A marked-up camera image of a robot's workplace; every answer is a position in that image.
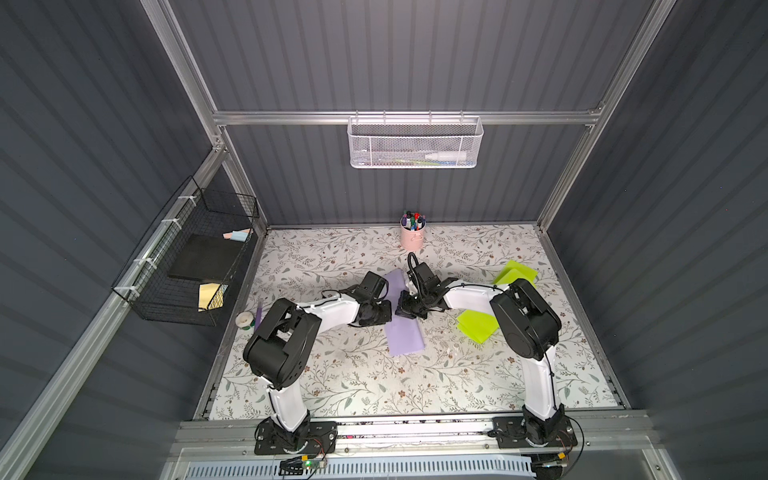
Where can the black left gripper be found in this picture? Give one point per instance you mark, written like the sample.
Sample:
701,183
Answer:
380,312

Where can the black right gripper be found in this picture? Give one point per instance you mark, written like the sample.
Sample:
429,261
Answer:
408,306

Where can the lavender paper sheet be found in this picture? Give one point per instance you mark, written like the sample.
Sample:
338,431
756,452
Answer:
403,334

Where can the lime green paper sheet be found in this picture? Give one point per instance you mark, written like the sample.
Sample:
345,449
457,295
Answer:
477,326

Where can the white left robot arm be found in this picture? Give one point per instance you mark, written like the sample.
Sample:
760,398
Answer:
280,347

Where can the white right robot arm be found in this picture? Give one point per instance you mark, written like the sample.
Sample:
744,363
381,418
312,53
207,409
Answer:
528,323

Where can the pink pen cup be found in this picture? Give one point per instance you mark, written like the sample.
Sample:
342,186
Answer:
412,235

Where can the colored markers in cup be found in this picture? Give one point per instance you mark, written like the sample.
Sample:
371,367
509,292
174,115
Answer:
412,221

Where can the purple marker pen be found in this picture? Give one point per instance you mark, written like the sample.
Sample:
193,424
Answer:
258,315

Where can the white tape roll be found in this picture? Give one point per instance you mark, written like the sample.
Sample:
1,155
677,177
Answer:
245,320

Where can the white bottle in basket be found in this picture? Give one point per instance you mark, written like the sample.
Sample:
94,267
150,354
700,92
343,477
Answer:
447,157

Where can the pastel sticky notes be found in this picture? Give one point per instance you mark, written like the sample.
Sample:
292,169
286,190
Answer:
238,235

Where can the yellow sticky note pad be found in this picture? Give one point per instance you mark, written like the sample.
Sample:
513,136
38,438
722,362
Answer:
211,296

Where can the green circuit board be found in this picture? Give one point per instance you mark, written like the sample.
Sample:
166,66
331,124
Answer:
301,466

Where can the black notebook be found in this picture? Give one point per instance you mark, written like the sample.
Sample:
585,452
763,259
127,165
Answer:
205,259

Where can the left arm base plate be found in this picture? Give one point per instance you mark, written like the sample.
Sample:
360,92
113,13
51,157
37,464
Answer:
312,438

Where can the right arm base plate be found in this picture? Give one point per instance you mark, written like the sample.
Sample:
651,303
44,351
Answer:
520,431

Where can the white wire mesh basket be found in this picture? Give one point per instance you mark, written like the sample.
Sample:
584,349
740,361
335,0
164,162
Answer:
402,141

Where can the black wire wall basket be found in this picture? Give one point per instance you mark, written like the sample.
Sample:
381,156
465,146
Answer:
144,283

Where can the aluminium mounting rail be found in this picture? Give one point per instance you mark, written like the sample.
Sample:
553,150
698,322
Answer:
597,430

